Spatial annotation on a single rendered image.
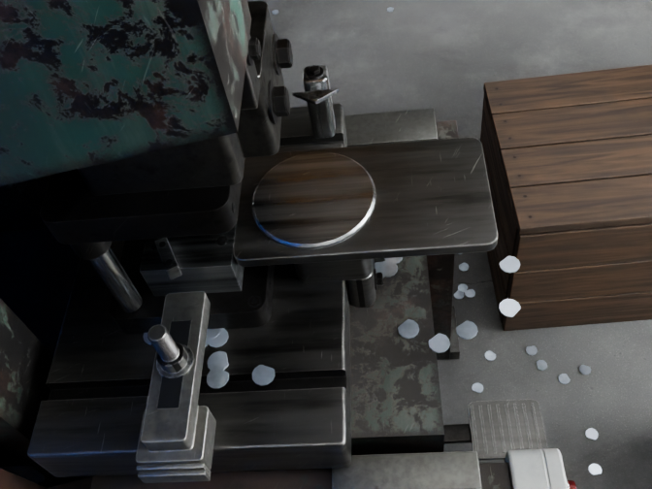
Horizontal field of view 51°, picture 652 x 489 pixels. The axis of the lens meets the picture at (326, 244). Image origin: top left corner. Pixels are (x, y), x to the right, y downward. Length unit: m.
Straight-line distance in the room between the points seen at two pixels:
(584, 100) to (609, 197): 0.25
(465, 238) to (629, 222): 0.65
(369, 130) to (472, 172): 0.28
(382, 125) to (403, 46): 1.20
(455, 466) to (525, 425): 0.55
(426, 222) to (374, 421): 0.20
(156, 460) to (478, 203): 0.37
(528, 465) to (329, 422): 0.20
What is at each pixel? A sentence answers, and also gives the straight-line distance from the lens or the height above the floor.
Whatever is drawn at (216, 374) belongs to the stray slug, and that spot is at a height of 0.71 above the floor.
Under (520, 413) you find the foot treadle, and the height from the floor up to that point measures 0.16.
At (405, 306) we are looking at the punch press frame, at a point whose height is 0.65.
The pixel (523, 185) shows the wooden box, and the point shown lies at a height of 0.35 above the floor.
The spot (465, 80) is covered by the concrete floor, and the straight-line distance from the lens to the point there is 2.01.
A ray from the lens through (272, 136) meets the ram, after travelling 0.56.
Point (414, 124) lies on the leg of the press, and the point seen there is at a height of 0.64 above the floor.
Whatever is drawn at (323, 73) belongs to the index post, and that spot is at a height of 0.79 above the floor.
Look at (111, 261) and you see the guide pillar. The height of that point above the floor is 0.81.
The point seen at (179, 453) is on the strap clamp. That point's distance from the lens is 0.63.
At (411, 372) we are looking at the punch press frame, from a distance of 0.73.
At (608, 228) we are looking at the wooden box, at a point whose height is 0.33.
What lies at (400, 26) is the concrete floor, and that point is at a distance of 2.21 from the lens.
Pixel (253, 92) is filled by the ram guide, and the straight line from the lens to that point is 0.46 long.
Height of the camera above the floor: 1.30
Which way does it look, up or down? 53 degrees down
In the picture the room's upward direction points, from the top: 11 degrees counter-clockwise
